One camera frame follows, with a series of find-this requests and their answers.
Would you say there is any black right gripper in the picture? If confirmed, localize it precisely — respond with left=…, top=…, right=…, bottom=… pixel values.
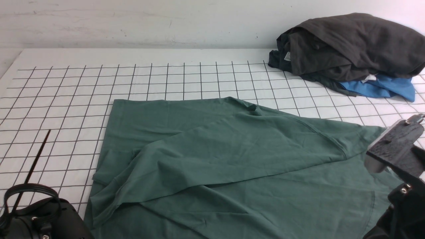
left=364, top=146, right=425, bottom=239

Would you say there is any green long-sleeve top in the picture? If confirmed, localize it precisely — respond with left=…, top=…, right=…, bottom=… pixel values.
left=84, top=97, right=401, bottom=239

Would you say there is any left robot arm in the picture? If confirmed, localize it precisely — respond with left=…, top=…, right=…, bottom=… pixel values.
left=1, top=197, right=94, bottom=239

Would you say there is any blue garment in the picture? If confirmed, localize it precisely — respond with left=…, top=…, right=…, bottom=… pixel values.
left=339, top=74, right=415, bottom=102

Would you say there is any dark grey garment pile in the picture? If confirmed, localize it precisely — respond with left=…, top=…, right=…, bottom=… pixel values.
left=268, top=13, right=425, bottom=96

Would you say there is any white black-grid tablecloth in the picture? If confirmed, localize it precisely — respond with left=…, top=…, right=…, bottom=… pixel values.
left=1, top=61, right=424, bottom=217

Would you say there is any black zip tie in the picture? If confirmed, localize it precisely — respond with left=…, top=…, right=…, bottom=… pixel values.
left=12, top=129, right=51, bottom=213

